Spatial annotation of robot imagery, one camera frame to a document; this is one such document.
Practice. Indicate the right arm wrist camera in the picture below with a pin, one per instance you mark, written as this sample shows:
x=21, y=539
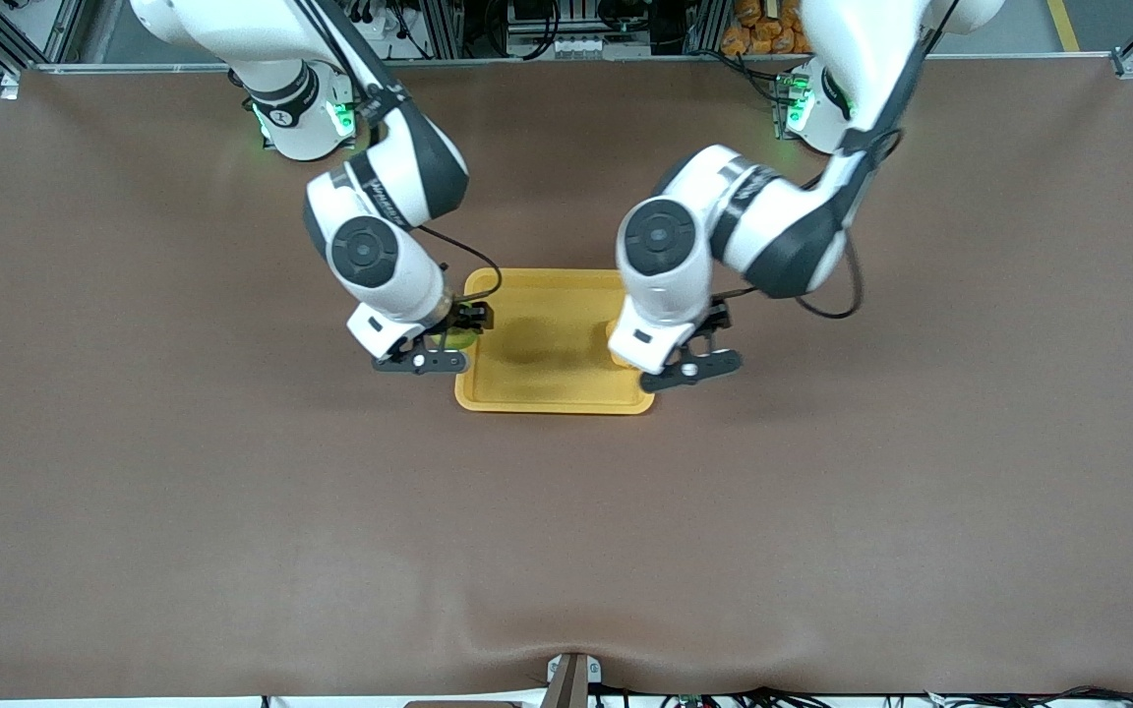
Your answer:
x=424, y=362

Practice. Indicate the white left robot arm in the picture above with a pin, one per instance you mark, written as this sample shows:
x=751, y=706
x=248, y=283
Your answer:
x=665, y=265

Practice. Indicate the yellow plastic tray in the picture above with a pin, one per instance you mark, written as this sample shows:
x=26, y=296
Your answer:
x=547, y=379

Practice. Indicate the green apple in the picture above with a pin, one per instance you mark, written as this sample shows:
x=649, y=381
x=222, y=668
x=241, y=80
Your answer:
x=460, y=341

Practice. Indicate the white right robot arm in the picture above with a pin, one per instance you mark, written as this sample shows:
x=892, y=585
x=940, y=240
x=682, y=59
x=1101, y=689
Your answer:
x=380, y=256

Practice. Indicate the brown table mat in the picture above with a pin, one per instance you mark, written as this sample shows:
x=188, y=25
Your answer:
x=566, y=541

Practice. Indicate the white power strip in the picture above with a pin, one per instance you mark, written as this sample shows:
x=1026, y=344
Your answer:
x=399, y=28

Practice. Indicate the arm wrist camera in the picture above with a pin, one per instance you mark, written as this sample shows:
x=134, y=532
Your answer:
x=424, y=362
x=694, y=371

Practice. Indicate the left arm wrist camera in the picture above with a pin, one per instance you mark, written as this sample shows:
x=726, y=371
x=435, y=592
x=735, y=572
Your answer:
x=694, y=371

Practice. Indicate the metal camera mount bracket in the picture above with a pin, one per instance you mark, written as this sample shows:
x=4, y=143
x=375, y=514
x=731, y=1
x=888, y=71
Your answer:
x=571, y=678

